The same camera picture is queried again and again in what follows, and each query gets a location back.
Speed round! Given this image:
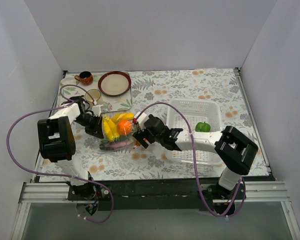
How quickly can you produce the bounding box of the yellow fake banana bunch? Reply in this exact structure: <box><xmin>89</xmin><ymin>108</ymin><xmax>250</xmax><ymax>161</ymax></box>
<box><xmin>102</xmin><ymin>116</ymin><xmax>120</xmax><ymax>142</ymax></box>

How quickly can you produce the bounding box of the dark purple fake eggplant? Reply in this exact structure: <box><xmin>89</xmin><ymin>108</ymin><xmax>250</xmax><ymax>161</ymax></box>
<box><xmin>99</xmin><ymin>140</ymin><xmax>133</xmax><ymax>152</ymax></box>

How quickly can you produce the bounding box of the clear zip top bag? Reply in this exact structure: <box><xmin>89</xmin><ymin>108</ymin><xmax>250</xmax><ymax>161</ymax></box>
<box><xmin>99</xmin><ymin>114</ymin><xmax>139</xmax><ymax>152</ymax></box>

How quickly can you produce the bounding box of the orange fake fruit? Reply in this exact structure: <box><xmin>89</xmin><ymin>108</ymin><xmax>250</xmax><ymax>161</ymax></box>
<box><xmin>116</xmin><ymin>120</ymin><xmax>134</xmax><ymax>136</ymax></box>

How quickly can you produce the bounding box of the green fake bell pepper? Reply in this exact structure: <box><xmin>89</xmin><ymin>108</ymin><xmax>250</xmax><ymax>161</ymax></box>
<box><xmin>195</xmin><ymin>122</ymin><xmax>211</xmax><ymax>133</ymax></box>

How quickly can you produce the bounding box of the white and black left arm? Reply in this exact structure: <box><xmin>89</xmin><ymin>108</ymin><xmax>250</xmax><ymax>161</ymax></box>
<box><xmin>37</xmin><ymin>95</ymin><xmax>104</xmax><ymax>200</ymax></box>

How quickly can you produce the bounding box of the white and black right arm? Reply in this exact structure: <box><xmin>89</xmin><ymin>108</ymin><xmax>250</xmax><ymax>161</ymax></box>
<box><xmin>132</xmin><ymin>113</ymin><xmax>259</xmax><ymax>199</ymax></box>

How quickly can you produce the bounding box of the cream enamel mug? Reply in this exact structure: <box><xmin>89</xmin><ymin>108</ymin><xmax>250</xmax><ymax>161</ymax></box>
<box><xmin>84</xmin><ymin>89</ymin><xmax>103</xmax><ymax>106</ymax></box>

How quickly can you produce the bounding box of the floral serving tray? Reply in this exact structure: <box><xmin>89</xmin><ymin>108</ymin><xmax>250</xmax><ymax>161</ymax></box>
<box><xmin>56</xmin><ymin>71</ymin><xmax>133</xmax><ymax>113</ymax></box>

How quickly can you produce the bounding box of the floral table mat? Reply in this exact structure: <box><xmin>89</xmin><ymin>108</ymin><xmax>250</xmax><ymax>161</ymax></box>
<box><xmin>38</xmin><ymin>67</ymin><xmax>270</xmax><ymax>183</ymax></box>

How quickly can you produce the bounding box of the red rimmed beige plate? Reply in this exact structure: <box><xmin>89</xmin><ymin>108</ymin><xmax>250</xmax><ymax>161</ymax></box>
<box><xmin>98</xmin><ymin>71</ymin><xmax>132</xmax><ymax>97</ymax></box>

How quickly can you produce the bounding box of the brown ceramic cup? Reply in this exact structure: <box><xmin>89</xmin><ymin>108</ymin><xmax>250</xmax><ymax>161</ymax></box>
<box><xmin>74</xmin><ymin>71</ymin><xmax>94</xmax><ymax>86</ymax></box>

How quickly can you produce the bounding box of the white perforated plastic basket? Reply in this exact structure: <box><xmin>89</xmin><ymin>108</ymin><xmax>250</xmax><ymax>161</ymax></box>
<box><xmin>164</xmin><ymin>98</ymin><xmax>223</xmax><ymax>166</ymax></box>

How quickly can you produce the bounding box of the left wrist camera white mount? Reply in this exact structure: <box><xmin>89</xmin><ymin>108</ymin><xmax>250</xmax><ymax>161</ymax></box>
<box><xmin>91</xmin><ymin>100</ymin><xmax>103</xmax><ymax>117</ymax></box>

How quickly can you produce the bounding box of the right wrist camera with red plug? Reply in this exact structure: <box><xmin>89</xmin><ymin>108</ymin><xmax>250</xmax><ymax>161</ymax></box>
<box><xmin>134</xmin><ymin>111</ymin><xmax>149</xmax><ymax>130</ymax></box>

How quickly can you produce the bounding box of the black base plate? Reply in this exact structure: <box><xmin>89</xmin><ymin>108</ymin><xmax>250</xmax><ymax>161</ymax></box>
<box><xmin>67</xmin><ymin>179</ymin><xmax>246</xmax><ymax>212</ymax></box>

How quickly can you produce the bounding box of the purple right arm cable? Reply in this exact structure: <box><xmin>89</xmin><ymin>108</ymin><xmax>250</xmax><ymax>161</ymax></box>
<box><xmin>136</xmin><ymin>102</ymin><xmax>247</xmax><ymax>218</ymax></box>

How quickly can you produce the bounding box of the aluminium frame rail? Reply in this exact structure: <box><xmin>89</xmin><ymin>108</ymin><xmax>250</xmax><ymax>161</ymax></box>
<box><xmin>19</xmin><ymin>179</ymin><xmax>291</xmax><ymax>203</ymax></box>

